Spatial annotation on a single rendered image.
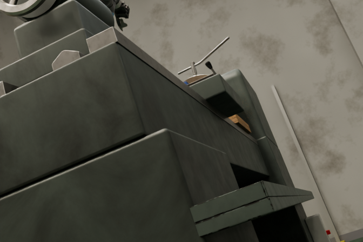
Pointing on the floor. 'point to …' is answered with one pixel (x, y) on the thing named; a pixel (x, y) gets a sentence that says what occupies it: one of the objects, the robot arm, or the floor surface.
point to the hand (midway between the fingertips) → (122, 21)
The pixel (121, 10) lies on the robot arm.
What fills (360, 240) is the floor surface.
